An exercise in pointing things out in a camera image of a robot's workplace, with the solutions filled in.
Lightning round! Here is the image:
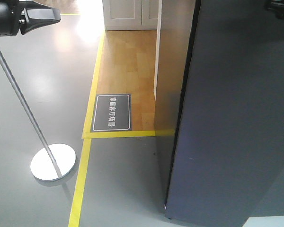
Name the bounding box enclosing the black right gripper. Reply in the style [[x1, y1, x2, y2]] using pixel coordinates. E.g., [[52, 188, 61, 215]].
[[265, 0, 284, 20]]

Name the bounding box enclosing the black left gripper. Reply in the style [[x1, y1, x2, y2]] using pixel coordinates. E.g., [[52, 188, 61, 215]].
[[0, 0, 61, 36]]

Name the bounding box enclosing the dark grey fridge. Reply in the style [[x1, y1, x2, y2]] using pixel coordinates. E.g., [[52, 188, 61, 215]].
[[154, 0, 284, 227]]

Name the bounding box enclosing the white panelled wardrobe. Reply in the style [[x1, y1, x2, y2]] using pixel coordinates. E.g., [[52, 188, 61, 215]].
[[102, 0, 162, 31]]

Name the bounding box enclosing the dark floor sign sticker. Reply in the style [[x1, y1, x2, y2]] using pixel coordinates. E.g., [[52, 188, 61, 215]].
[[91, 94, 132, 132]]

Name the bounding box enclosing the metal sign stand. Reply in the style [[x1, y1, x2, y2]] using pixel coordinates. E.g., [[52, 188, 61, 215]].
[[0, 50, 76, 182]]

